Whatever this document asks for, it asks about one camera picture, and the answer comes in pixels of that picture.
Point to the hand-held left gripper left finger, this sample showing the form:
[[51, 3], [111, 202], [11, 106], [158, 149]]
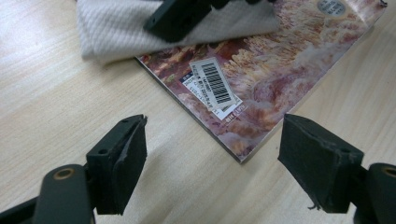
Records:
[[118, 161]]

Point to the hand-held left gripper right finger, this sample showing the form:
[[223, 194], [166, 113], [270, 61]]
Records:
[[320, 165]]

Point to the white cloth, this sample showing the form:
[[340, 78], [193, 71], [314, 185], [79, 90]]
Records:
[[115, 31]]

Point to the glossy magazine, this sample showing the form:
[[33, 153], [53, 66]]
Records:
[[280, 77]]

